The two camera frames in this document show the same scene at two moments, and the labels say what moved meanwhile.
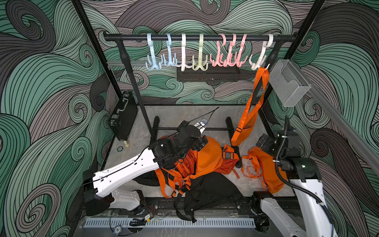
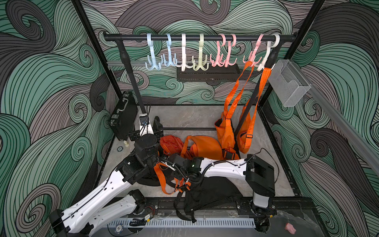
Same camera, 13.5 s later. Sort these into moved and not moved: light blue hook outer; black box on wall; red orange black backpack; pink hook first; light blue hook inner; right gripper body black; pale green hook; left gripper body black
Moved: left gripper body black; right gripper body black
Not moved: pink hook first; black box on wall; pale green hook; light blue hook outer; light blue hook inner; red orange black backpack
